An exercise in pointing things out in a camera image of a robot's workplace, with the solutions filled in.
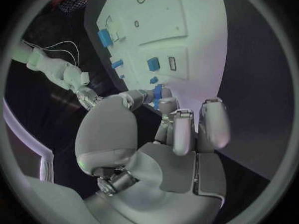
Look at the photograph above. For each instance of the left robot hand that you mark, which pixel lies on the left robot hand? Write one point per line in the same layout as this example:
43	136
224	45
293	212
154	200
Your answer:
149	171

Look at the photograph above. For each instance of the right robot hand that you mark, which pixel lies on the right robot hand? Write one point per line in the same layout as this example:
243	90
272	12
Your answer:
87	98

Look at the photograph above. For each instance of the blue gear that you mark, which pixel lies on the blue gear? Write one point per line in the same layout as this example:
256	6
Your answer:
158	93

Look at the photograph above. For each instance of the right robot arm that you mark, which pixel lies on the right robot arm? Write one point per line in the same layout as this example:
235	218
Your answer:
49	65

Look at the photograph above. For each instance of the white task board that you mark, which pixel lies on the white task board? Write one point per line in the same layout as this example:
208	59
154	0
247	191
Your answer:
163	22

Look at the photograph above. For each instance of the blue long cylinder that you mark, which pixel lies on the blue long cylinder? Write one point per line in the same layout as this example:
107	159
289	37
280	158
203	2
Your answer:
105	38

